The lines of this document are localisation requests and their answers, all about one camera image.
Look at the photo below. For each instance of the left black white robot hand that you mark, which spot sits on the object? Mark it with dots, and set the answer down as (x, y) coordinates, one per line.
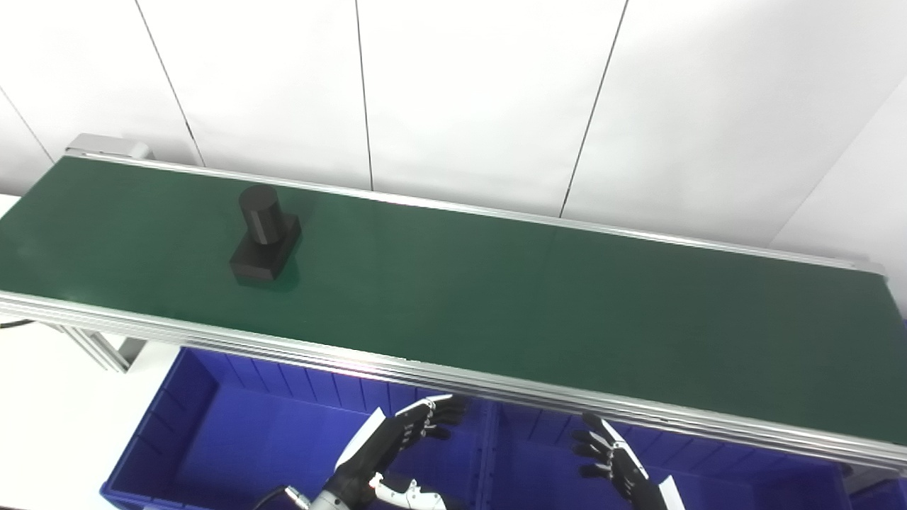
(386, 446)

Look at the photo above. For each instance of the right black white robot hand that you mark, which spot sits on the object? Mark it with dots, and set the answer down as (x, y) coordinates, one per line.
(627, 471)

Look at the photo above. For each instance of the black cylinder block part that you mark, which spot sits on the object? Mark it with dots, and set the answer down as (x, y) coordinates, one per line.
(261, 237)

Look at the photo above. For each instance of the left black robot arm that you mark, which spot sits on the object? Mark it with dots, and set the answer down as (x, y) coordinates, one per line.
(329, 503)

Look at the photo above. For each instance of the blue plastic bin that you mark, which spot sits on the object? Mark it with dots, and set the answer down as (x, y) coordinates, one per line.
(882, 497)
(248, 439)
(744, 482)

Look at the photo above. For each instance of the green conveyor belt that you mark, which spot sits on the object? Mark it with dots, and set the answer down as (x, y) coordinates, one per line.
(496, 312)

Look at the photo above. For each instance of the aluminium profile conveyor leg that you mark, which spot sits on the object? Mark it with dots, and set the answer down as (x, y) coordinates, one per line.
(96, 347)

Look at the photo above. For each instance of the grey conveyor motor housing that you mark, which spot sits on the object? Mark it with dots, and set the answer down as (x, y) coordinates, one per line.
(110, 147)

